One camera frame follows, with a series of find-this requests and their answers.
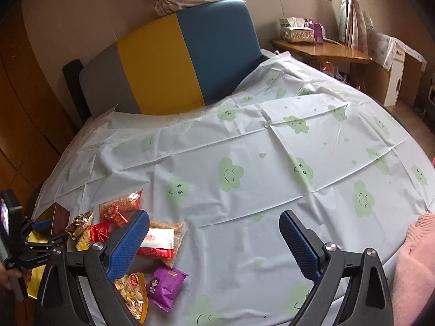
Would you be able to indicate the grey yellow blue chair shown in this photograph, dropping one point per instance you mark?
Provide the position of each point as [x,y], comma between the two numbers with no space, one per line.
[175,64]

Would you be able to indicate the pink fuzzy sleeve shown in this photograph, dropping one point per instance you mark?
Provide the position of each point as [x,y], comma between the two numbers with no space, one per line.
[414,274]

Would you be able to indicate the cardboard box with white cover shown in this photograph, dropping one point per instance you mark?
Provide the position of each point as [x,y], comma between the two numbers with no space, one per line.
[395,71]

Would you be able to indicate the gold brown candy packet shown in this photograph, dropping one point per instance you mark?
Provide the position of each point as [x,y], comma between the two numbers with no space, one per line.
[79,224]

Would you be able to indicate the white cloud-print tablecloth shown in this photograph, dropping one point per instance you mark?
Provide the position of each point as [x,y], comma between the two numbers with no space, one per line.
[289,138]

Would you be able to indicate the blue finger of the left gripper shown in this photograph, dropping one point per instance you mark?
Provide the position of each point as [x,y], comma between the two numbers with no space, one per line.
[41,225]

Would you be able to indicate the purple snack packet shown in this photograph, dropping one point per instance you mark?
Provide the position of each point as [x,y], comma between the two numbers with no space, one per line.
[164,286]

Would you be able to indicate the wooden side table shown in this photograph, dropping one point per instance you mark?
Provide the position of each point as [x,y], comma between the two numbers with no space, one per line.
[316,54]

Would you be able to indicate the clear rice-cracker roll red ends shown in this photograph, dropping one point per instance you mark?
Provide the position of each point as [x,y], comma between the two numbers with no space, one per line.
[117,210]

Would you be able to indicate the red and white snack packet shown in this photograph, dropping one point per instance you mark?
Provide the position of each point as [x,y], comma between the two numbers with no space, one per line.
[158,243]

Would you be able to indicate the shiny red snack packet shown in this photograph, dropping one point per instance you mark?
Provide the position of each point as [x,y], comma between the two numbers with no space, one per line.
[99,232]

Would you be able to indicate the purple box on side table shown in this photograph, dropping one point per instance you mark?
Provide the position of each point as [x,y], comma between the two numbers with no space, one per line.
[318,31]

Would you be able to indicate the patterned tissue box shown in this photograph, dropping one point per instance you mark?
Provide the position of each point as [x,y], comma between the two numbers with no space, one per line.
[298,35]

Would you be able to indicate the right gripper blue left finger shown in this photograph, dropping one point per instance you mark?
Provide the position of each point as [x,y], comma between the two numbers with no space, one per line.
[123,244]

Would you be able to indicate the orange pistachio snack packet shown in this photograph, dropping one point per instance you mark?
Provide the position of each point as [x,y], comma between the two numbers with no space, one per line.
[131,288]

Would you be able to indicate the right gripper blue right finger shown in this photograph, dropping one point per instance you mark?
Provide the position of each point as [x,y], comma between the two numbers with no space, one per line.
[304,244]

